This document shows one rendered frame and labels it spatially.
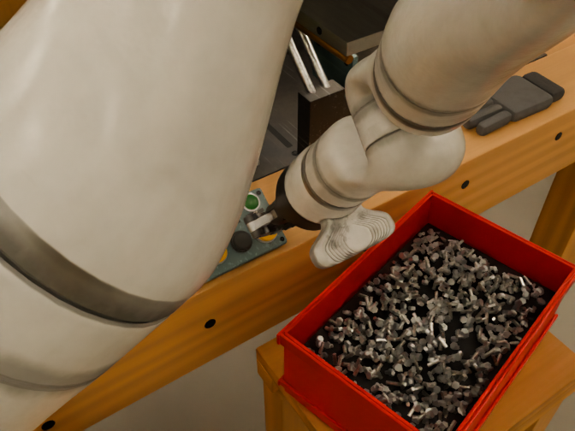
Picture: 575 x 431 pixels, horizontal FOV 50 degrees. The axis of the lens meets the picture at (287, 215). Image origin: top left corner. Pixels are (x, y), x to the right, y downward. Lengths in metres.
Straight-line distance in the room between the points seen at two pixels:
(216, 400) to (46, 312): 1.55
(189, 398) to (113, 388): 0.92
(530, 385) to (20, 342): 0.73
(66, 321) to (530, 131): 0.94
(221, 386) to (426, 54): 1.49
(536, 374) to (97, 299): 0.74
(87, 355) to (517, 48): 0.18
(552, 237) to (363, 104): 1.17
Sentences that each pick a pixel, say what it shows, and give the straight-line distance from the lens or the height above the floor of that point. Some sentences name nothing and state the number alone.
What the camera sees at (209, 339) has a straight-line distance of 0.83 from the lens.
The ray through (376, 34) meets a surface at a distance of 0.77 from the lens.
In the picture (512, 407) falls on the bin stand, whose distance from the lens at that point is 0.82.
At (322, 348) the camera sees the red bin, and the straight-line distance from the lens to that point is 0.73.
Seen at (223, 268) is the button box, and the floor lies 0.92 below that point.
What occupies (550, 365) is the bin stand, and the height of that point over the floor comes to 0.80.
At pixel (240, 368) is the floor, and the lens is 1.75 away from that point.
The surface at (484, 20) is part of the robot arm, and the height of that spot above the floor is 1.37.
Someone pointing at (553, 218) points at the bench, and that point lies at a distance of 1.55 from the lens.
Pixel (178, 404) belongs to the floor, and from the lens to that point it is 1.71.
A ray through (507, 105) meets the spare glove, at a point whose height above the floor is 0.92.
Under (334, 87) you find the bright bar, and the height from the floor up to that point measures 1.01.
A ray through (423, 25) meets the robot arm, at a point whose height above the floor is 1.35.
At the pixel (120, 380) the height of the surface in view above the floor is 0.81.
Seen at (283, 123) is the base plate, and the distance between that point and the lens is 1.00.
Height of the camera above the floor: 1.49
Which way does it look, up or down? 44 degrees down
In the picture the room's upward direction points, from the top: straight up
